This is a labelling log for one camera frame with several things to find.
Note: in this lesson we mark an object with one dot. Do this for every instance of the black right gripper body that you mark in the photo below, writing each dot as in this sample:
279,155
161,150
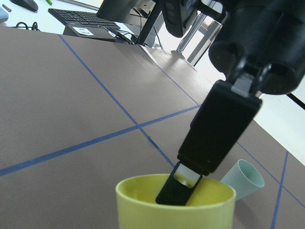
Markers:
265,39

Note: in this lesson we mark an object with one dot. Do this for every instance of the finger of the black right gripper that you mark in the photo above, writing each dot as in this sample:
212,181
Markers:
220,121
179,186

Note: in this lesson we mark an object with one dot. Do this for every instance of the yellow cup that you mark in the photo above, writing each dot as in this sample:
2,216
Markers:
211,205

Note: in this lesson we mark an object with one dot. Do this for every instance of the light green cup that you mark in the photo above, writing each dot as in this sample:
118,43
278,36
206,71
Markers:
244,178

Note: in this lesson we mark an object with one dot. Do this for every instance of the black box with label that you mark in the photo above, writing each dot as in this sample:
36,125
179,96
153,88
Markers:
89,32

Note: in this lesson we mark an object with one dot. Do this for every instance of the black computer keyboard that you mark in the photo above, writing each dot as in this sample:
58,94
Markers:
81,18

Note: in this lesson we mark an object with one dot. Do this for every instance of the black computer mouse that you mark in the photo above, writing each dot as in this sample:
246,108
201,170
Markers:
30,5

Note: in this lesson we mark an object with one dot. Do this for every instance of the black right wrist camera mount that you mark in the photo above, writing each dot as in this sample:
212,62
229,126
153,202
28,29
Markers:
179,15

